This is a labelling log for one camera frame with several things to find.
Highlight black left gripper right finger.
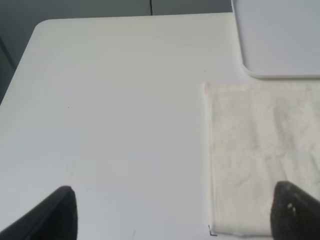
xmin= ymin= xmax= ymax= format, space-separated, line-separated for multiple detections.
xmin=270 ymin=181 xmax=320 ymax=240

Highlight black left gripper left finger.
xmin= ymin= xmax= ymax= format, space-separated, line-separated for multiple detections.
xmin=0 ymin=185 xmax=78 ymax=240

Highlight white towel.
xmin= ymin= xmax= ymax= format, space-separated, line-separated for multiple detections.
xmin=203 ymin=82 xmax=320 ymax=237

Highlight white plastic tray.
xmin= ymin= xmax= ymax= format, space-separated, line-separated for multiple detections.
xmin=231 ymin=0 xmax=320 ymax=79

